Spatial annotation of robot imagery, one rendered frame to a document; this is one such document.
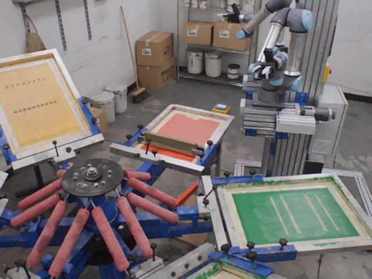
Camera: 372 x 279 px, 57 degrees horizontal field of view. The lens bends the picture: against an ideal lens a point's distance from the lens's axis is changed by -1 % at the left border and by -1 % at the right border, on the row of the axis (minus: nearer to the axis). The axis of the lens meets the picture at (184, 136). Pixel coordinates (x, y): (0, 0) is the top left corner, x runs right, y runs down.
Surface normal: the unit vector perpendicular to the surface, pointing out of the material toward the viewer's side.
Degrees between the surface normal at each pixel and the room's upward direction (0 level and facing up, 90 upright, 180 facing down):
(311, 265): 0
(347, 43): 90
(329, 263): 0
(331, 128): 90
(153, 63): 91
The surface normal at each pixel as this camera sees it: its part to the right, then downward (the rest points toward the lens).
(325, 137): -0.18, 0.51
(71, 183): 0.00, -0.85
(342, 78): -0.41, 0.47
